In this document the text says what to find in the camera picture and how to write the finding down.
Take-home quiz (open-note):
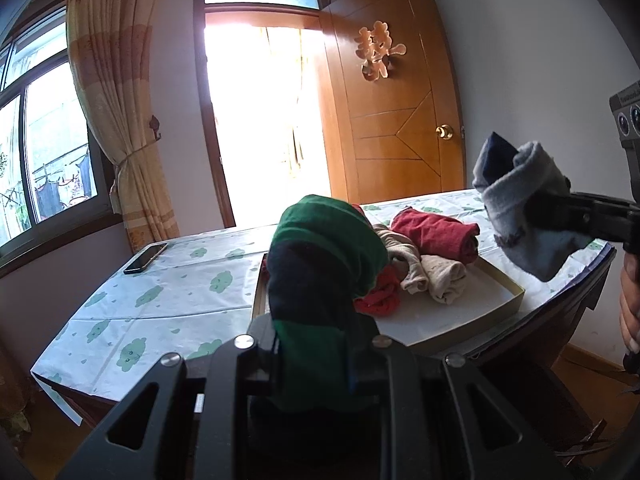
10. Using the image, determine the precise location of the window with dark frame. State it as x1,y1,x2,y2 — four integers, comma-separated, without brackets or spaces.
1,3,119,271

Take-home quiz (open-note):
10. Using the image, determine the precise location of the black smartphone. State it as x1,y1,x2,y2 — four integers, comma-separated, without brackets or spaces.
122,243,168,275

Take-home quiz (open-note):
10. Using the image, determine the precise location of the person's right hand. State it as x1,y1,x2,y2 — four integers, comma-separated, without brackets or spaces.
620,252,640,354

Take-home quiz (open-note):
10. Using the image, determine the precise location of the green and navy garment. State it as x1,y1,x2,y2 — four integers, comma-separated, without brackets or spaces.
267,195,388,389

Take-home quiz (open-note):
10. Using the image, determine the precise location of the green cloud print tablecloth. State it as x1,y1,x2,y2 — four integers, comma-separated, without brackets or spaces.
32,190,613,401

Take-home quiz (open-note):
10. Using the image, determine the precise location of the maroon grey underwear roll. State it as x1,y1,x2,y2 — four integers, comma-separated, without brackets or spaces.
390,208,480,264

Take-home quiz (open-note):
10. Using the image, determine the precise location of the beige cream garment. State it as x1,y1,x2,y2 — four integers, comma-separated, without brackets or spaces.
373,224,428,295

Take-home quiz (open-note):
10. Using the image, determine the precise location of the curtain tieback wall hook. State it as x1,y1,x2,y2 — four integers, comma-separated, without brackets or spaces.
149,115,162,142

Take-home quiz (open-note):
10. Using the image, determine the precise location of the brass door knob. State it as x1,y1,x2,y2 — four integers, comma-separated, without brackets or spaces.
436,124,454,141

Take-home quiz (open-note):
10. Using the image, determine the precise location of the small red sock bundle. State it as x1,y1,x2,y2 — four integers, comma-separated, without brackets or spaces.
354,264,400,318

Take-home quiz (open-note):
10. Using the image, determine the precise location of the tan knitted sock roll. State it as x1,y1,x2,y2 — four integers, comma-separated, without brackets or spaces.
421,255,466,304

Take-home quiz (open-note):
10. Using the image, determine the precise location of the grey blue sock roll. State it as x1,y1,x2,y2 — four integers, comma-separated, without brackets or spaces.
473,132,593,282

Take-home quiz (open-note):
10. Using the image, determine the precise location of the wooden door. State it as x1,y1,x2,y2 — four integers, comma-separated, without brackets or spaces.
319,0,466,204

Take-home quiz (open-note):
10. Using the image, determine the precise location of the shallow cardboard box tray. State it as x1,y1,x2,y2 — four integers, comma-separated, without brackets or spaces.
250,250,526,356

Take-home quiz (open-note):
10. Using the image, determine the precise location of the yellow tied curtain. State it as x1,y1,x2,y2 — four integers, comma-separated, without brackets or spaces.
66,0,179,252

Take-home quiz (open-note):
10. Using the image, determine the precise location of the double happiness door ornament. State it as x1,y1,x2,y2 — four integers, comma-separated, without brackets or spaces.
355,21,407,81

